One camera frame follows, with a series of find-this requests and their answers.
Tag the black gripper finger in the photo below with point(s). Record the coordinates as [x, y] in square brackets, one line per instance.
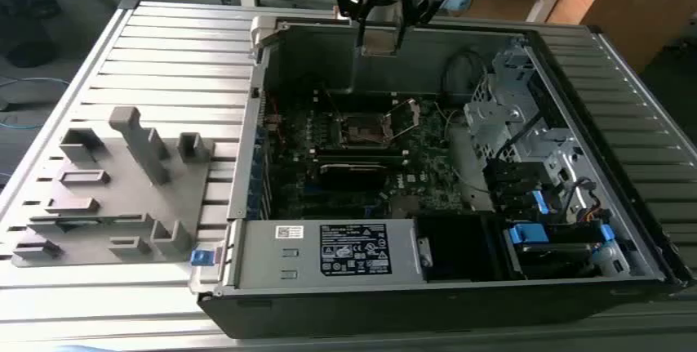
[342, 5]
[420, 11]

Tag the silver CPU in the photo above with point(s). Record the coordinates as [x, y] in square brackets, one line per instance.
[382, 43]

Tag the metal locking lever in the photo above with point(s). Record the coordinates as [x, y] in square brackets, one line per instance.
[332, 103]

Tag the CPU socket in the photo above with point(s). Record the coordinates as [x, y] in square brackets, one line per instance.
[362, 127]

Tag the metal drive cage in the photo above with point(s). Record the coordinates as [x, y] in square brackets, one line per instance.
[489, 117]

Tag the green motherboard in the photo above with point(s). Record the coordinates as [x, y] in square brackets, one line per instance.
[431, 168]

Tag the wooden cabinet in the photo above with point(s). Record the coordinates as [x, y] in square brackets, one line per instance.
[643, 1]

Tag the black graphics card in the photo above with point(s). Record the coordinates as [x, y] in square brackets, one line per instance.
[354, 180]

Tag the black disk bay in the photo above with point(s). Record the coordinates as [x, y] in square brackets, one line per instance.
[512, 180]

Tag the dark chipset heat sink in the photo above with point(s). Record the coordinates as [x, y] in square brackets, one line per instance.
[404, 206]

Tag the blue disk carrier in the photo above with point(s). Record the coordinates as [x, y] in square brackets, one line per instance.
[527, 233]
[605, 233]
[539, 203]

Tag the black bin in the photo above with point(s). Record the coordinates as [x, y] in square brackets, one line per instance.
[30, 52]

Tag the grey power supply unit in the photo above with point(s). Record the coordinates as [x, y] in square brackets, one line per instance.
[262, 246]

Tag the grey parts rack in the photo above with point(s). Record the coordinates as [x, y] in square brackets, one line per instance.
[136, 205]

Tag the black hard disk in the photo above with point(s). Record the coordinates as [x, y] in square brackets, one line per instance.
[549, 260]

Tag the blue case latch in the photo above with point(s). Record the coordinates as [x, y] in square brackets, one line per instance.
[203, 258]

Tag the green RAM stick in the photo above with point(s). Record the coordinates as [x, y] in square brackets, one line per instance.
[108, 219]

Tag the black PC case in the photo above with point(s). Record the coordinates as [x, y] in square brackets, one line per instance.
[382, 315]

